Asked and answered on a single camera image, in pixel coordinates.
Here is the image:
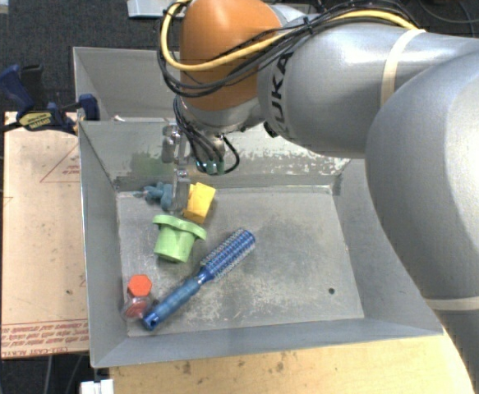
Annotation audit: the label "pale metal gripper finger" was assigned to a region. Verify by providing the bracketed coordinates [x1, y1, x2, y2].
[179, 168, 191, 204]
[170, 170, 182, 214]

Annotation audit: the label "grey-blue toy animal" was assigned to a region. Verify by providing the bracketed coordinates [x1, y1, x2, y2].
[142, 181, 175, 213]

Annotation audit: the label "yellow toy block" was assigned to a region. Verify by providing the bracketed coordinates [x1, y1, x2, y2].
[182, 181, 217, 225]

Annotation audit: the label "light green flanged cup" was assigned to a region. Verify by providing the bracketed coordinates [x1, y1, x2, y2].
[152, 213, 209, 264]

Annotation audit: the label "blue round hairbrush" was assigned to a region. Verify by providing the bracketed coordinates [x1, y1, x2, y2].
[141, 227, 257, 332]

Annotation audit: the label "clear jar with orange lid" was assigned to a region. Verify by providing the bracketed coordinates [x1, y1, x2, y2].
[120, 273, 155, 323]

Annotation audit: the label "grey metal bin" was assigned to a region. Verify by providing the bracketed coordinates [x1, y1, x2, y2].
[72, 46, 445, 369]

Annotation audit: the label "brown cardboard board, red print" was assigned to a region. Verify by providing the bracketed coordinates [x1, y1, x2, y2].
[0, 111, 90, 360]

